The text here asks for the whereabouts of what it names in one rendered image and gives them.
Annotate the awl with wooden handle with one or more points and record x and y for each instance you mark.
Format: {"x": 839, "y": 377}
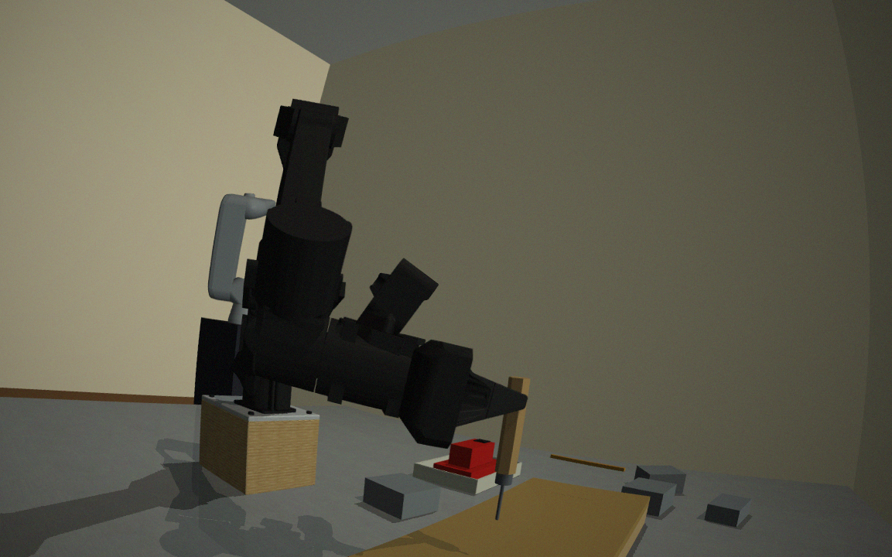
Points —
{"x": 510, "y": 440}

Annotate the tan wooden floor panel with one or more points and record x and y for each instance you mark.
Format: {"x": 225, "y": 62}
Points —
{"x": 538, "y": 518}

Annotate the brown thin flat bar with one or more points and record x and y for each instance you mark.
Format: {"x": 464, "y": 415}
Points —
{"x": 588, "y": 463}

